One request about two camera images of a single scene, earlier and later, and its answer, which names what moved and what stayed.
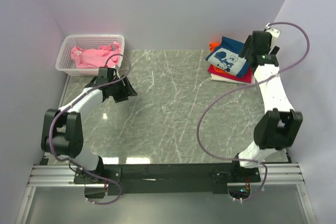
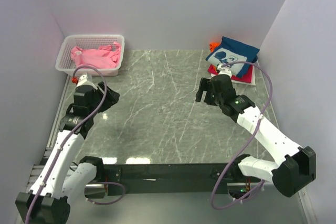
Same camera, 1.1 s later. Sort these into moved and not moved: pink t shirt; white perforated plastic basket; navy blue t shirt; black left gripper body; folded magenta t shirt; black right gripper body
Moved: black left gripper body; black right gripper body
Not moved: navy blue t shirt; white perforated plastic basket; folded magenta t shirt; pink t shirt
